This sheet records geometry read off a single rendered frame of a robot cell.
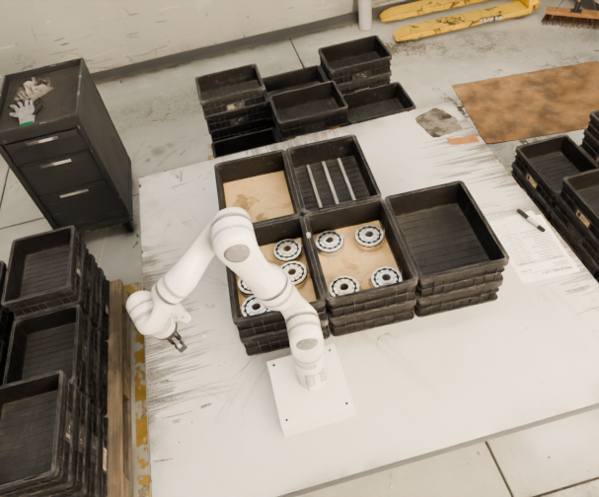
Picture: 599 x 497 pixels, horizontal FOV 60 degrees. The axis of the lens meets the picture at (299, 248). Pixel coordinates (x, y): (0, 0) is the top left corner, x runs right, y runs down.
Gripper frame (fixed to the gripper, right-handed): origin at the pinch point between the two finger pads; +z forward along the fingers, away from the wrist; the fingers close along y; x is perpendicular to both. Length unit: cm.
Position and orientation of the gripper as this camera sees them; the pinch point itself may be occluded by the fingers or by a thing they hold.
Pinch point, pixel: (172, 332)
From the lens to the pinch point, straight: 159.8
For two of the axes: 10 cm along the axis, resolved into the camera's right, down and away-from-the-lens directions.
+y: 6.6, 7.2, -2.2
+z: -0.3, 3.1, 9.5
